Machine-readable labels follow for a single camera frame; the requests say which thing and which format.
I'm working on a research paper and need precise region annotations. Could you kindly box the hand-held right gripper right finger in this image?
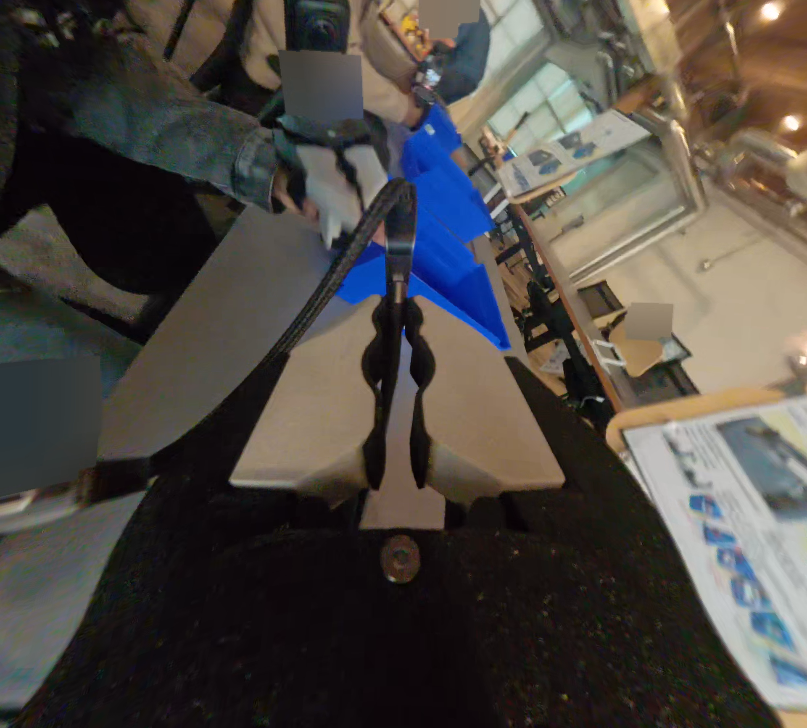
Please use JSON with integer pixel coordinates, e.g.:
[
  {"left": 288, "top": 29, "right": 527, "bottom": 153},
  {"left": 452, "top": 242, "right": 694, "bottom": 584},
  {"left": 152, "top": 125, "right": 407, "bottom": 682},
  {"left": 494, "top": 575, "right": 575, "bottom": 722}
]
[{"left": 409, "top": 296, "right": 566, "bottom": 506}]

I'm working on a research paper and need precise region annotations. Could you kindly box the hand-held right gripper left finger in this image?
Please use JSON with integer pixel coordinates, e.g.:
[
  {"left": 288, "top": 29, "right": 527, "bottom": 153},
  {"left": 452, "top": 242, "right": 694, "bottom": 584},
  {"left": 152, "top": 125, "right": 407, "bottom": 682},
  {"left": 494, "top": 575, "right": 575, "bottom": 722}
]
[{"left": 228, "top": 293, "right": 387, "bottom": 508}]

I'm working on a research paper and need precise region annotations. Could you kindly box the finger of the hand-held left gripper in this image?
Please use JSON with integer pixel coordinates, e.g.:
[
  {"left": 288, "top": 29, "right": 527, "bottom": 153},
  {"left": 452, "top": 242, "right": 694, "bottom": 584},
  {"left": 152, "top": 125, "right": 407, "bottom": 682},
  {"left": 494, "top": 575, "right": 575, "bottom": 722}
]
[
  {"left": 295, "top": 147, "right": 365, "bottom": 250},
  {"left": 343, "top": 145, "right": 390, "bottom": 202}
]

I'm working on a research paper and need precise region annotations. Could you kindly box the black braided hub cable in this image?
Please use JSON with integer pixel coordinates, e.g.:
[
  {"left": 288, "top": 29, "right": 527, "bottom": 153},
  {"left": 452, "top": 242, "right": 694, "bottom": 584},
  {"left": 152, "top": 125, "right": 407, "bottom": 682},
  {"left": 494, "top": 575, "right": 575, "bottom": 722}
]
[{"left": 261, "top": 176, "right": 418, "bottom": 426}]

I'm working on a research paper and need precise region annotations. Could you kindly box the person's left forearm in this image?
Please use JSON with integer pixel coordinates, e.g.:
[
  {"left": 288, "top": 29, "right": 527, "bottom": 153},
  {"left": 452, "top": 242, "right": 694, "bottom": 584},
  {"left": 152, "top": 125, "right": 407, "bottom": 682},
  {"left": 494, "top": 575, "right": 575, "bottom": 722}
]
[{"left": 60, "top": 44, "right": 281, "bottom": 213}]

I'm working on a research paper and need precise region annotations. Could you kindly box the person's left hand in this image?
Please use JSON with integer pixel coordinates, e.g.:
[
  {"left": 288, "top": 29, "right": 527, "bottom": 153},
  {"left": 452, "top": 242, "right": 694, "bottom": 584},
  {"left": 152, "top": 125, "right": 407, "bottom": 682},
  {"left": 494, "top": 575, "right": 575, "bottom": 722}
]
[{"left": 270, "top": 168, "right": 319, "bottom": 220}]

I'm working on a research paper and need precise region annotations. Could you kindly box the beige chair back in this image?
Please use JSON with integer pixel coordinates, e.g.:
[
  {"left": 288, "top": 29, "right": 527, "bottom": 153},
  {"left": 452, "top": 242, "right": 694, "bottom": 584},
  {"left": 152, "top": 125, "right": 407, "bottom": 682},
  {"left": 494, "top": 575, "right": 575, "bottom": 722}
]
[{"left": 608, "top": 321, "right": 669, "bottom": 377}]

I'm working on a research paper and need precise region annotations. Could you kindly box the person's leg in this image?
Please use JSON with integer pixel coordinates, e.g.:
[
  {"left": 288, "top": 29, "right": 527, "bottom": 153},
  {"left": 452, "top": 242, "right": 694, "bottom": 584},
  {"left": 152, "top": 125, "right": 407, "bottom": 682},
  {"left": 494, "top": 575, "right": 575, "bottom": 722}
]
[{"left": 0, "top": 123, "right": 218, "bottom": 307}]

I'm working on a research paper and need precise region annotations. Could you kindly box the instruction poster board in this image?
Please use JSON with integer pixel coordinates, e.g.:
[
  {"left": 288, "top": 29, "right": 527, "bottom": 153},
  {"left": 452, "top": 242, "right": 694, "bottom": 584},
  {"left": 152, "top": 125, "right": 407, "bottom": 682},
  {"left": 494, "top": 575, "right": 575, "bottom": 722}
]
[{"left": 621, "top": 397, "right": 807, "bottom": 710}]

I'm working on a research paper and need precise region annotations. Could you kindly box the metal duct pipe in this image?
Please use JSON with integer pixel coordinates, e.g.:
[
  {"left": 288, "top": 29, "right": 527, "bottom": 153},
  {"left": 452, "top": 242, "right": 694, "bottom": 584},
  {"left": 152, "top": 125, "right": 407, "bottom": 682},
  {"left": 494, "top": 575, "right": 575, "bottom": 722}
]
[{"left": 630, "top": 104, "right": 707, "bottom": 225}]

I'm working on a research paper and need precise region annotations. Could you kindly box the metal air duct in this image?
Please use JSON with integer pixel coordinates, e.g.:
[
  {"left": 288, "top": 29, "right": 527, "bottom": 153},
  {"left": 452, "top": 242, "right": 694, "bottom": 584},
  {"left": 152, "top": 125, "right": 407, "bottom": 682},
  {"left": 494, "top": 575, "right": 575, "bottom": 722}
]
[{"left": 694, "top": 123, "right": 807, "bottom": 218}]

